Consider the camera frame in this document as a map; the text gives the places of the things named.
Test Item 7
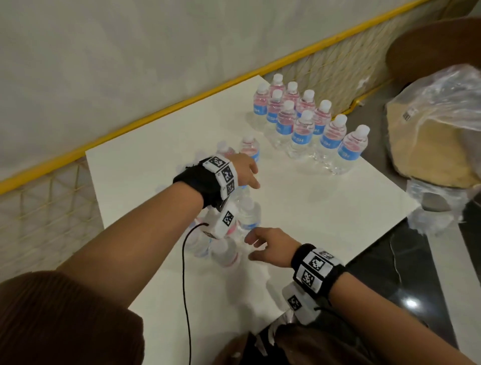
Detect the person's right hand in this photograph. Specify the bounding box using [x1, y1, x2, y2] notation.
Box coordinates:
[244, 227, 302, 268]

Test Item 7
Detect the brown cardboard box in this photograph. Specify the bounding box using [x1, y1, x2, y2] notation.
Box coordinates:
[387, 100, 481, 189]

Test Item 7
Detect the black cable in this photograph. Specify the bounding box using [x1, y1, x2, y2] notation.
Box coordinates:
[182, 222, 209, 365]

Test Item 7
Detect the black garment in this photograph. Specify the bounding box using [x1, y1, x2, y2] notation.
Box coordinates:
[240, 330, 286, 365]

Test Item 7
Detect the black wristband with markers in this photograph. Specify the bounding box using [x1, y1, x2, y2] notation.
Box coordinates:
[291, 243, 346, 300]
[172, 155, 239, 211]

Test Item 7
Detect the person's right forearm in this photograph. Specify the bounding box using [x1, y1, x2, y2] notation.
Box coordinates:
[330, 272, 474, 365]

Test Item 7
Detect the person's left forearm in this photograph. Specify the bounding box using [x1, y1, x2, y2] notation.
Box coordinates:
[56, 182, 205, 307]

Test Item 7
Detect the brown sweater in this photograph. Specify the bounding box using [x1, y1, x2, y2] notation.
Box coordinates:
[0, 270, 376, 365]

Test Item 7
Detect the white table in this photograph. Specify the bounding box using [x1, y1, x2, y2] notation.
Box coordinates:
[85, 75, 421, 365]

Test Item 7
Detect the brown chair backrest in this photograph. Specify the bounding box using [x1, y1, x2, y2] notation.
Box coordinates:
[386, 17, 481, 89]

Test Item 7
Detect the arranged group of water bottles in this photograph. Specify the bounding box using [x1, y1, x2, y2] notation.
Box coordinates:
[252, 73, 371, 175]

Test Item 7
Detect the cluster of water bottles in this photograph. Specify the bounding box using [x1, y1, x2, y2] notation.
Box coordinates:
[184, 135, 263, 270]

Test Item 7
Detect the person's left hand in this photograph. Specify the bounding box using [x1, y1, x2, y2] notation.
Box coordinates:
[227, 153, 261, 190]

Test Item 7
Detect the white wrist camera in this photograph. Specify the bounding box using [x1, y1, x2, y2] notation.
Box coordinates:
[282, 282, 322, 326]
[202, 201, 239, 240]

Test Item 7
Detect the yellow wire mesh fence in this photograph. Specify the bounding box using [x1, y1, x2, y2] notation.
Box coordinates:
[0, 0, 451, 283]

